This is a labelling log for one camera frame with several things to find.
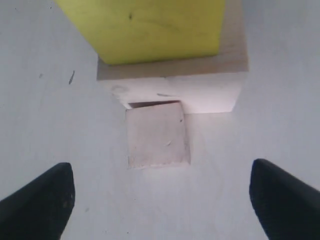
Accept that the yellow cube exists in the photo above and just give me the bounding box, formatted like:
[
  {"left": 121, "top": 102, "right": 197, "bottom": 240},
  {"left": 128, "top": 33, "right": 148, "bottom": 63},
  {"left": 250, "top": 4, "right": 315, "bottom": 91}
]
[{"left": 57, "top": 0, "right": 225, "bottom": 65}]

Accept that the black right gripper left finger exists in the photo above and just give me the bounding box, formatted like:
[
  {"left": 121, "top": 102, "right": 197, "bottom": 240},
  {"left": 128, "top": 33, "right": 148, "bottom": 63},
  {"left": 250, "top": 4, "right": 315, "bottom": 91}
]
[{"left": 0, "top": 162, "right": 75, "bottom": 240}]

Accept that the small wooden cube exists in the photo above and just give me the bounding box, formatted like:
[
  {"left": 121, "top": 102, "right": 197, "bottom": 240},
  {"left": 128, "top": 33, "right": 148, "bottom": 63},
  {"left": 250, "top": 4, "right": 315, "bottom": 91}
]
[{"left": 125, "top": 101, "right": 191, "bottom": 169}]

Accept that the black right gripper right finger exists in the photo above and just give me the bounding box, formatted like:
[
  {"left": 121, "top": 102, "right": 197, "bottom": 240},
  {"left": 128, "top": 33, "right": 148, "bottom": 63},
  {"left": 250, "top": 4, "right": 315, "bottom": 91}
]
[{"left": 249, "top": 159, "right": 320, "bottom": 240}]

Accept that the large wooden cube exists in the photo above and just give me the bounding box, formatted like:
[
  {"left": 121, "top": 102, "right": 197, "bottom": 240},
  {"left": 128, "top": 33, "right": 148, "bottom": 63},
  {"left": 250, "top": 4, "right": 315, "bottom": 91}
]
[{"left": 97, "top": 0, "right": 249, "bottom": 114}]

